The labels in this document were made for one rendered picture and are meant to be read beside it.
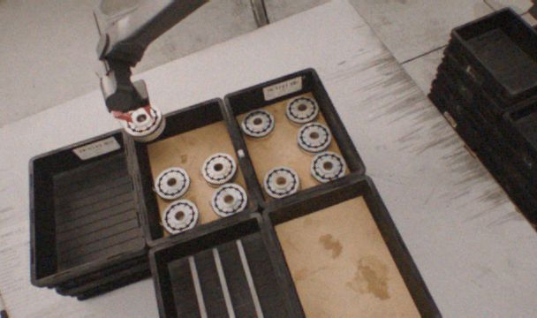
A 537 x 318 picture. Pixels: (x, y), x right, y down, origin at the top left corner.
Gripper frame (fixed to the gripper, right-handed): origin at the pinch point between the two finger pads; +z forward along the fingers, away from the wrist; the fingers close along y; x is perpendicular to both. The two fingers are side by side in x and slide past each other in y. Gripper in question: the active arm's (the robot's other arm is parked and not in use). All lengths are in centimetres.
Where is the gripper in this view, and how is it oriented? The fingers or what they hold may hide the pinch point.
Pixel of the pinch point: (140, 117)
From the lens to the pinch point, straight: 110.5
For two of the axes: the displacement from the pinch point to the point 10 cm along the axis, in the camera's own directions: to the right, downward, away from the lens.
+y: 9.4, -3.3, 0.6
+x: -3.1, -8.1, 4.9
